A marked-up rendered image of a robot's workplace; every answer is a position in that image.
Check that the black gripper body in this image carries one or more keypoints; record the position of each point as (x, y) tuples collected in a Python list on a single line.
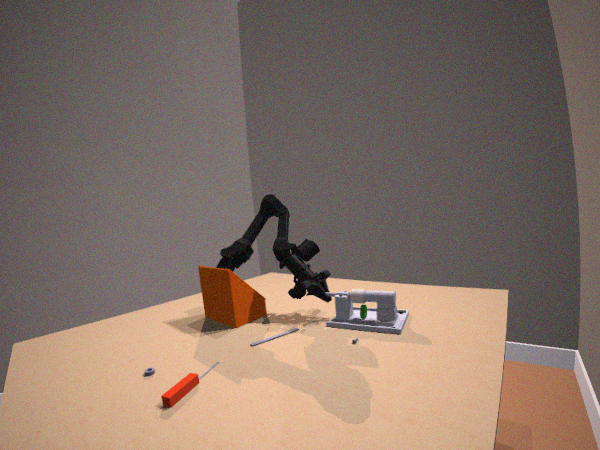
[(307, 279)]

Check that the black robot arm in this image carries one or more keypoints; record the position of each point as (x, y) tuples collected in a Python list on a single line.
[(241, 249)]

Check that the red-handled screwdriver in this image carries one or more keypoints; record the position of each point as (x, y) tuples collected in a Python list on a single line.
[(173, 395)]

